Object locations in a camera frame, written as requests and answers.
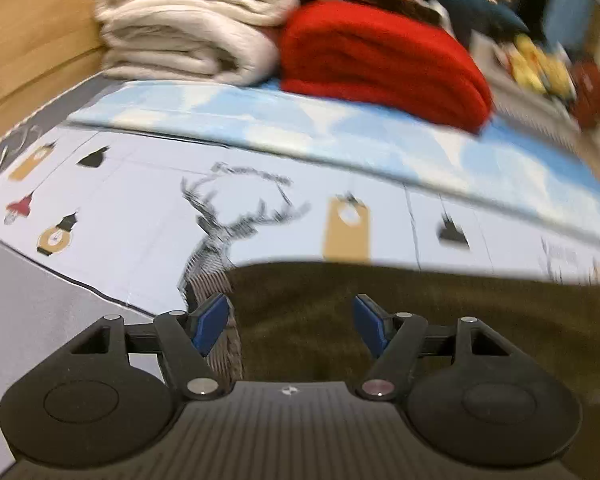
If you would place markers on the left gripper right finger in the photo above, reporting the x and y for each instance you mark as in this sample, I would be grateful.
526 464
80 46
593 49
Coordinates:
394 341

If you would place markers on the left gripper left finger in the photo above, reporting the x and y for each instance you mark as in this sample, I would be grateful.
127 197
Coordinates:
184 340

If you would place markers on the olive corduroy pants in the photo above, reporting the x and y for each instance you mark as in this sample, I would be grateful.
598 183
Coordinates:
292 322

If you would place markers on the patterned deer bed sheet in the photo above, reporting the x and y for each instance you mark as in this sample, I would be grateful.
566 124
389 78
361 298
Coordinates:
97 228

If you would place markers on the blue cloud pattern quilt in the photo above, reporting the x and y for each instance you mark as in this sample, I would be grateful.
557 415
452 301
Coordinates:
501 167

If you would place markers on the red folded blanket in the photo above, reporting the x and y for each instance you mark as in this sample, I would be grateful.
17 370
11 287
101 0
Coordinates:
354 52

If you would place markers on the yellow plush toy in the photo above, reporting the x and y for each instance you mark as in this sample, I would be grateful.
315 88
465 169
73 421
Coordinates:
535 70

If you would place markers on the dark red cushion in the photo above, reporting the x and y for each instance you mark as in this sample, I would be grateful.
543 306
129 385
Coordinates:
585 108

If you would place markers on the cream folded blanket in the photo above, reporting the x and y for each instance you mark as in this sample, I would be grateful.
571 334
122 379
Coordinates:
223 41

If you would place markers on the teal shark plush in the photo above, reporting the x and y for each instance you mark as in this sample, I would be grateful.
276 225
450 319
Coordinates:
468 16

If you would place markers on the blue curtain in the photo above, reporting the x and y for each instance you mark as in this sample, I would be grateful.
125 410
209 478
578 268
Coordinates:
565 22

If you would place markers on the wooden bed frame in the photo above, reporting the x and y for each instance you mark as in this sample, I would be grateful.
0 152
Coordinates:
46 46

